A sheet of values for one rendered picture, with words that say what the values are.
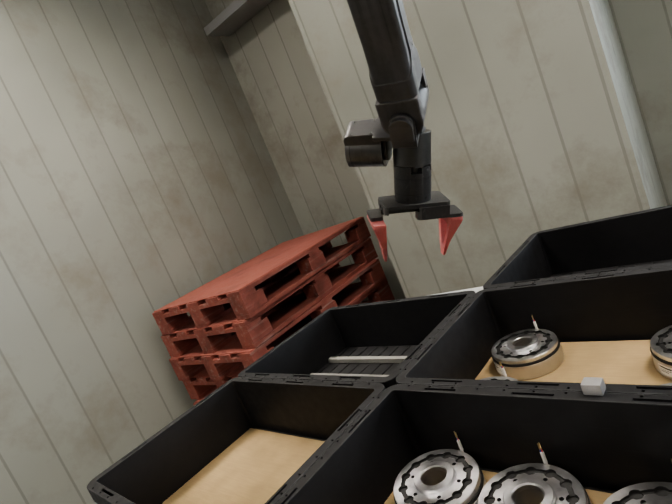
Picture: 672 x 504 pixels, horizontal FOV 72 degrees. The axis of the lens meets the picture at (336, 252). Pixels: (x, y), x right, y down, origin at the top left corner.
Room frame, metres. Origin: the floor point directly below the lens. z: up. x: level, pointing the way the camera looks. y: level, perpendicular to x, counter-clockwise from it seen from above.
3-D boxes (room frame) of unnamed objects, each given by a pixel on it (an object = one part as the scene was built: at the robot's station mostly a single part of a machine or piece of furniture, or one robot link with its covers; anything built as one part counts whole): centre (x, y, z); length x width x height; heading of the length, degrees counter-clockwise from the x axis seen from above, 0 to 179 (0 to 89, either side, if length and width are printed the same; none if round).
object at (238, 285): (2.90, 0.45, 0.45); 1.29 x 0.86 x 0.89; 140
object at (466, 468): (0.47, -0.01, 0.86); 0.10 x 0.10 x 0.01
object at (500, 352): (0.68, -0.22, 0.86); 0.10 x 0.10 x 0.01
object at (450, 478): (0.47, -0.01, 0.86); 0.05 x 0.05 x 0.01
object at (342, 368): (0.84, 0.03, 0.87); 0.40 x 0.30 x 0.11; 44
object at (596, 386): (0.41, -0.18, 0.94); 0.02 x 0.01 x 0.01; 44
